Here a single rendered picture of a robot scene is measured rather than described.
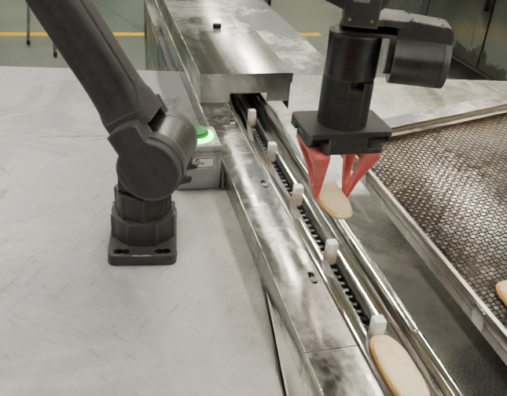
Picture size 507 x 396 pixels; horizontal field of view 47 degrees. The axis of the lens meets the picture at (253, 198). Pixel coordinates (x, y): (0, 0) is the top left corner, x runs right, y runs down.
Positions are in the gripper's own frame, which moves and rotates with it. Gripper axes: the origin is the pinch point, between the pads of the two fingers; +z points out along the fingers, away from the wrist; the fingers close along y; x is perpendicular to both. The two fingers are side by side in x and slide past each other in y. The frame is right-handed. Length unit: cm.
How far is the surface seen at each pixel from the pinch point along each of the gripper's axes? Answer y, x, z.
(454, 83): 57, 63, 11
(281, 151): 2.1, 26.2, 8.0
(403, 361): 0.6, -21.8, 6.9
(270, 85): 5.1, 45.1, 3.6
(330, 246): -0.3, -3.3, 6.1
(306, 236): -1.5, 1.7, 8.0
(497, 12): 205, 251, 40
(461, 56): 205, 275, 74
